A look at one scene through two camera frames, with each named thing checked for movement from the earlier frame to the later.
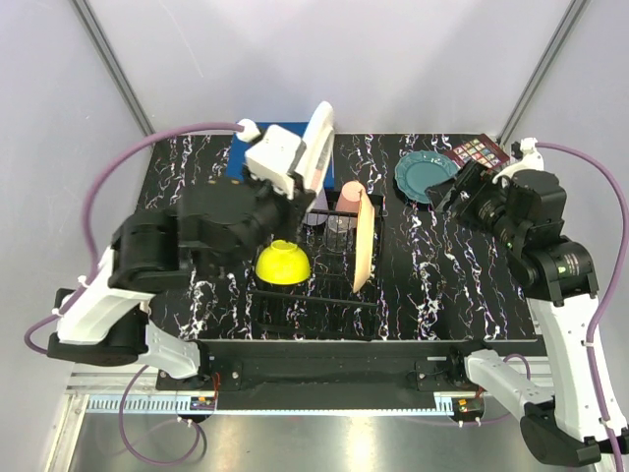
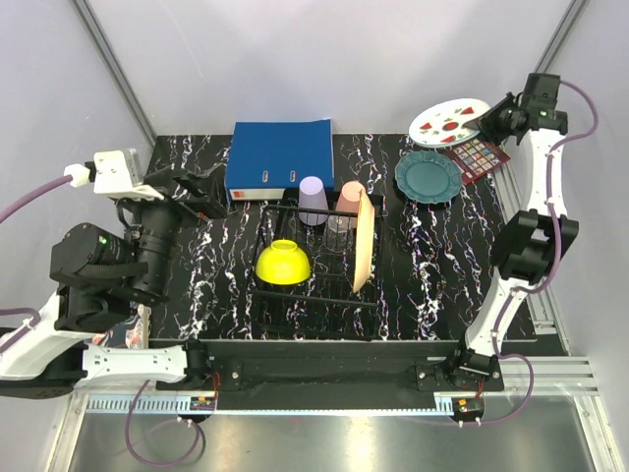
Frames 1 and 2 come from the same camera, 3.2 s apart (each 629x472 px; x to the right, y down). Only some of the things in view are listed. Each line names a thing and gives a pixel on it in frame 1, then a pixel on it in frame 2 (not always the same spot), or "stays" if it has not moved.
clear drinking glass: (339, 233) stays
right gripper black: (472, 179) to (484, 123)
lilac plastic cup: (317, 212) stays
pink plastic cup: (349, 198) stays
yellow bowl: (282, 263) stays
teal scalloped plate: (419, 171) stays
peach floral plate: (364, 242) stays
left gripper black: (293, 207) to (209, 188)
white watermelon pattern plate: (318, 138) to (442, 124)
